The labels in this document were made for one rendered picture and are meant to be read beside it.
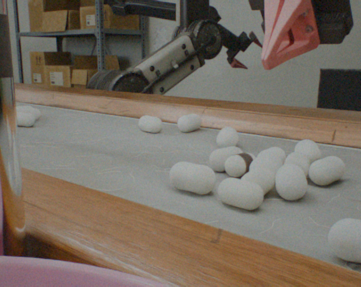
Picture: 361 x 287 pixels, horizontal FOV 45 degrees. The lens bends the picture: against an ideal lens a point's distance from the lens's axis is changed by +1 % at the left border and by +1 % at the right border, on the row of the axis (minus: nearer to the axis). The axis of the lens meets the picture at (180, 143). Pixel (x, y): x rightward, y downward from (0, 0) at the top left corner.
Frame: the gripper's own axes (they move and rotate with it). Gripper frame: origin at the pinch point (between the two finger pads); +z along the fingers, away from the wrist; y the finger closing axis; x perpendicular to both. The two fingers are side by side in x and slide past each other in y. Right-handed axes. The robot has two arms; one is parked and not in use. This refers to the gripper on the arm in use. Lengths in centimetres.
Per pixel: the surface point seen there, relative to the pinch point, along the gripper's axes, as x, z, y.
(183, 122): 6.2, 4.7, -11.4
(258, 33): 116, -158, -115
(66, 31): 86, -126, -246
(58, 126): 3.2, 10.8, -27.9
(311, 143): 2.3, 8.1, 7.1
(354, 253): -6.8, 21.1, 16.2
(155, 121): 4.4, 6.6, -13.6
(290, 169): -3.3, 15.0, 9.5
